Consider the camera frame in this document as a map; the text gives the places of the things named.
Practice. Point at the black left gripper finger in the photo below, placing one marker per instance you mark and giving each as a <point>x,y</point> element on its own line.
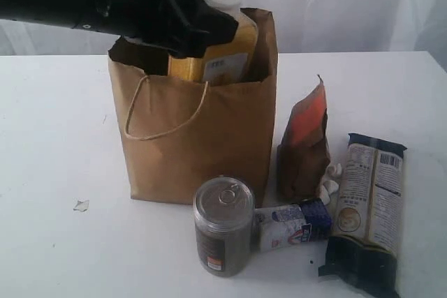
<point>185,28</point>

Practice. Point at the brown paper bag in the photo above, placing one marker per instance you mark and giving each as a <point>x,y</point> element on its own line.
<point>177,134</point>

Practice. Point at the brown pouch with orange band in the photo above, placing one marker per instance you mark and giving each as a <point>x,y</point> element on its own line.
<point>303,154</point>

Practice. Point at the pull-tab can dark grains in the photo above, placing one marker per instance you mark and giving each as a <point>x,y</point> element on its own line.
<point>223,209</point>

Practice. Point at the small torn plastic scrap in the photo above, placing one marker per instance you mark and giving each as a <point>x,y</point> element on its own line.
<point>81,206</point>

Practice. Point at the white lump lower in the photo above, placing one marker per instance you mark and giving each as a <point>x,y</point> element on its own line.
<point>323,194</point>

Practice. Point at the white and blue carton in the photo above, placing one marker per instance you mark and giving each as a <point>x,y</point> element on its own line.
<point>290,225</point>

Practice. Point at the long noodle package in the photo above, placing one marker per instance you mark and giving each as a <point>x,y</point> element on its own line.
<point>365,238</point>

